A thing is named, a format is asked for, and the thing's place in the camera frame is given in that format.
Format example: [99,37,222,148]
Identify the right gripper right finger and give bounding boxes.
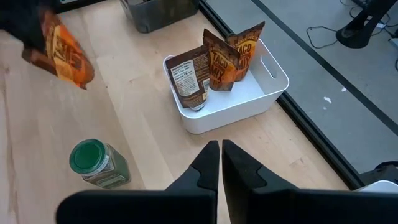
[221,139,299,194]

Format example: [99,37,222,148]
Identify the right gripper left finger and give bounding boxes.
[164,139,221,192]

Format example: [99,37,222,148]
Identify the black floor stand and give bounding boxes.
[335,0,398,49]

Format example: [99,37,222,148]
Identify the grey plastic bin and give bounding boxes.
[119,0,200,34]

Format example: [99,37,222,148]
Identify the green-lid oregano jar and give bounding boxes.
[68,138,132,189]

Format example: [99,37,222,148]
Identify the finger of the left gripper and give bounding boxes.
[0,0,55,53]

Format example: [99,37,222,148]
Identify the orange taco seasoning packet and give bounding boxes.
[164,45,211,112]
[225,21,266,82]
[21,9,96,90]
[202,28,242,92]

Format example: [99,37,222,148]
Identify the black aluminium table frame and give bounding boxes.
[198,0,366,191]

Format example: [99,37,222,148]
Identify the thin black floor cable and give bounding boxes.
[306,26,338,50]

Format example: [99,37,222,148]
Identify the white plastic bin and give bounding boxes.
[354,179,398,194]
[162,37,290,135]

